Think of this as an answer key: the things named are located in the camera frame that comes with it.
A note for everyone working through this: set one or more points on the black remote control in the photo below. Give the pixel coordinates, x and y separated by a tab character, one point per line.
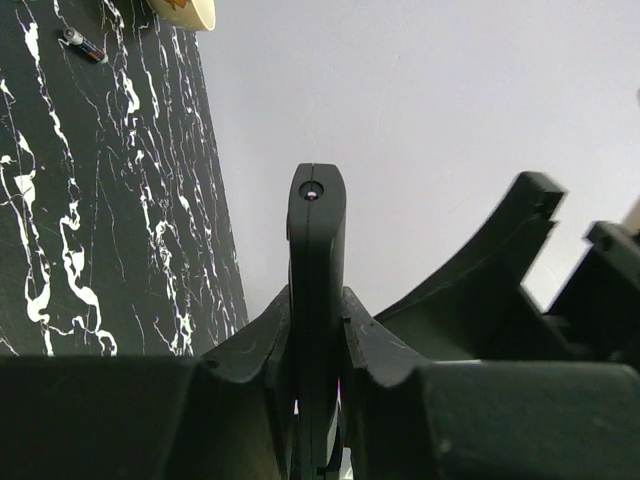
316	234

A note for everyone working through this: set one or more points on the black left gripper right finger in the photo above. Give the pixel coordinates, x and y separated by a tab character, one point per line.
408	417

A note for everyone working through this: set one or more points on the beige round bowl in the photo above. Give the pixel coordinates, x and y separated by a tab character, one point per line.
194	15

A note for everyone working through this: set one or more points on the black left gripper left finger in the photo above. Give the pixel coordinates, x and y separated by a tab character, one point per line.
224	415

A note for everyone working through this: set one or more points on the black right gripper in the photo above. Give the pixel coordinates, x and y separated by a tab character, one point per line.
473	305

